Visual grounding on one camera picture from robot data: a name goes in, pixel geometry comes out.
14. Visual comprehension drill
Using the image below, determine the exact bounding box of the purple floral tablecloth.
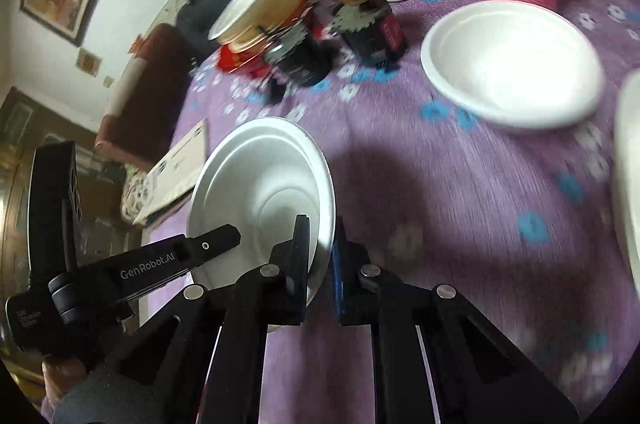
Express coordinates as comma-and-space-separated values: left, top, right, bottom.
40, 0, 640, 424

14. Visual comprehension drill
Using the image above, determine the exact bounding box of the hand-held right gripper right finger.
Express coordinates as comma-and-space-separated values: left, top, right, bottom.
330, 217, 579, 424

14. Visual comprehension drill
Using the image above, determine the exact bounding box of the small framed wall notice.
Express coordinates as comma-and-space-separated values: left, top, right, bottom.
75, 48, 104, 78

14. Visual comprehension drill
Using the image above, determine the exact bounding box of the dark glass jar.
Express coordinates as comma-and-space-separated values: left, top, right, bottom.
262, 28, 332, 87

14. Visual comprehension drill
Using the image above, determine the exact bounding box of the printed paper booklet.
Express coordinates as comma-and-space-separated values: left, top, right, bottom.
132, 118, 209, 225

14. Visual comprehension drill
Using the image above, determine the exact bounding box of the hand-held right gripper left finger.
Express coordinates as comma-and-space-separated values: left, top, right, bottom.
106, 214, 311, 424

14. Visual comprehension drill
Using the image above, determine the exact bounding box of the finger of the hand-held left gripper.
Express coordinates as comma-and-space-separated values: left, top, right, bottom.
181, 226, 242, 270

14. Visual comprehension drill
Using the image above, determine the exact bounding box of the dark bottle with cork top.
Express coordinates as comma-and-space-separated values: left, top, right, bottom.
324, 0, 408, 68

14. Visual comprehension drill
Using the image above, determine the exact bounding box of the person's left hand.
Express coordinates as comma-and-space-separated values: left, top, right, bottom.
42, 355, 89, 411

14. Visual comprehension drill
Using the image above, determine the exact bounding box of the brown armchair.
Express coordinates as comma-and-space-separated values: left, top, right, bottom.
94, 22, 202, 161

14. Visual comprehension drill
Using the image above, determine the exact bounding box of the patterned blanket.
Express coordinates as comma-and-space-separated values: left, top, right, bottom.
119, 163, 153, 223

